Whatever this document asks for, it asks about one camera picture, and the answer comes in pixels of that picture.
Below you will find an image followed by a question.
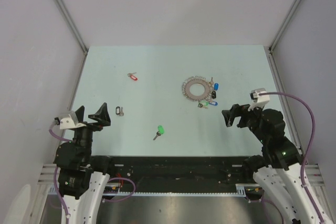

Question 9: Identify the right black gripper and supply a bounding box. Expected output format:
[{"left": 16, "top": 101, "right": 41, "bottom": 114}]
[{"left": 221, "top": 101, "right": 267, "bottom": 143}]

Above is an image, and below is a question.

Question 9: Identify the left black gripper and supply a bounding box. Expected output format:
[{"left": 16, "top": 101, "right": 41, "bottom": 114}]
[{"left": 73, "top": 102, "right": 110, "bottom": 163}]

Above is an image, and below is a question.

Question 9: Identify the key with black tag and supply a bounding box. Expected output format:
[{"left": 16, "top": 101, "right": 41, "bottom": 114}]
[{"left": 116, "top": 106, "right": 124, "bottom": 116}]

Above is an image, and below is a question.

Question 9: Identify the key with blue tag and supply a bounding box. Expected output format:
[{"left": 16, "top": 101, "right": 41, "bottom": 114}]
[{"left": 209, "top": 77, "right": 219, "bottom": 91}]

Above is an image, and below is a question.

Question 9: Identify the large metal keyring disc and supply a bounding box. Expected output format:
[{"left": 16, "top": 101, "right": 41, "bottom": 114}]
[{"left": 181, "top": 76, "right": 214, "bottom": 102}]

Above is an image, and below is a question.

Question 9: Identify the key with green tag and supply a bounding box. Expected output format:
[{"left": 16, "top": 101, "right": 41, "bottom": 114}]
[{"left": 153, "top": 125, "right": 165, "bottom": 141}]

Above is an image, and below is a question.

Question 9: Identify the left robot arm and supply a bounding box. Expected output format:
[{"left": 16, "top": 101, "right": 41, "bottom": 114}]
[{"left": 49, "top": 103, "right": 116, "bottom": 223}]

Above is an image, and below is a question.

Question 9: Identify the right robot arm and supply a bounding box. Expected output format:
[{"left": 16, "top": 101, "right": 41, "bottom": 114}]
[{"left": 222, "top": 104, "right": 333, "bottom": 223}]

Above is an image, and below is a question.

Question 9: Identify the key with red tag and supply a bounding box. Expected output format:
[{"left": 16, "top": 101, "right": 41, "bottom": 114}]
[{"left": 128, "top": 72, "right": 138, "bottom": 81}]

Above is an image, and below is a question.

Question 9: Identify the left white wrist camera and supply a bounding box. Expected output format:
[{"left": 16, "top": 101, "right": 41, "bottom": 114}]
[{"left": 55, "top": 111, "right": 86, "bottom": 130}]

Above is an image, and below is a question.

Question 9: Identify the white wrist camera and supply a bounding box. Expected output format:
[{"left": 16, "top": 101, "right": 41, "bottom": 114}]
[
  {"left": 55, "top": 111, "right": 86, "bottom": 130},
  {"left": 248, "top": 88, "right": 270, "bottom": 111}
]

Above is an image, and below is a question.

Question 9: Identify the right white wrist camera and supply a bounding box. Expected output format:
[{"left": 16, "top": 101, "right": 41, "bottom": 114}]
[{"left": 248, "top": 88, "right": 270, "bottom": 111}]

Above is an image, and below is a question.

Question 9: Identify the slotted cable duct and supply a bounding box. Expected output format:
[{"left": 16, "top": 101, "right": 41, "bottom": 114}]
[{"left": 48, "top": 184, "right": 263, "bottom": 197}]

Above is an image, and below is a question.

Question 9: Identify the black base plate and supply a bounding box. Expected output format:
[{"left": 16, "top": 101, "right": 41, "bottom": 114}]
[{"left": 106, "top": 156, "right": 255, "bottom": 193}]

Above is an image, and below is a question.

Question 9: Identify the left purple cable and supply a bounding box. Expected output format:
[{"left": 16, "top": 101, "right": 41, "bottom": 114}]
[{"left": 49, "top": 123, "right": 74, "bottom": 219}]

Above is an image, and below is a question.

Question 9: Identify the left frame post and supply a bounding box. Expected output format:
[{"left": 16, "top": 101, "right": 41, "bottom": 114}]
[{"left": 53, "top": 0, "right": 88, "bottom": 56}]

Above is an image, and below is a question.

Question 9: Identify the frame post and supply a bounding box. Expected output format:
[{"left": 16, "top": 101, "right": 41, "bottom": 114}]
[
  {"left": 53, "top": 0, "right": 88, "bottom": 56},
  {"left": 268, "top": 0, "right": 303, "bottom": 53}
]

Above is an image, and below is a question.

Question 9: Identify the right frame post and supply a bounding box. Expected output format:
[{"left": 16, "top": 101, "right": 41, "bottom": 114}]
[{"left": 268, "top": 0, "right": 303, "bottom": 53}]

